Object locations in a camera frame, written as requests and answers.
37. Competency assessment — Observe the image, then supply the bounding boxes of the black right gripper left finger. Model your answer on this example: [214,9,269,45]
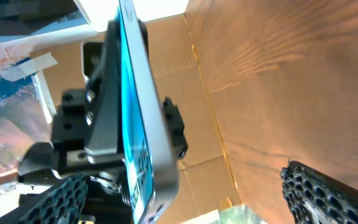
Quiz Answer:
[0,175,88,224]

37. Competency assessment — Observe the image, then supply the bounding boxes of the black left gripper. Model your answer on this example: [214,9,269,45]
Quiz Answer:
[18,21,132,223]

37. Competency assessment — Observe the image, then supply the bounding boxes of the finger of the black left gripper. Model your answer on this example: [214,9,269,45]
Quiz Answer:
[138,21,188,159]

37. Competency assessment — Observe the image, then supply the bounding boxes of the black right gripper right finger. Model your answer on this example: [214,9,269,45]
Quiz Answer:
[280,161,358,224]

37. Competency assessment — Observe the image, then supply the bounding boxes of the blue screen smartphone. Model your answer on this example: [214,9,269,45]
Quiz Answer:
[118,0,179,223]

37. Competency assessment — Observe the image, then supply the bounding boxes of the brown cardboard side panel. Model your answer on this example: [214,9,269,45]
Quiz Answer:
[29,14,242,224]

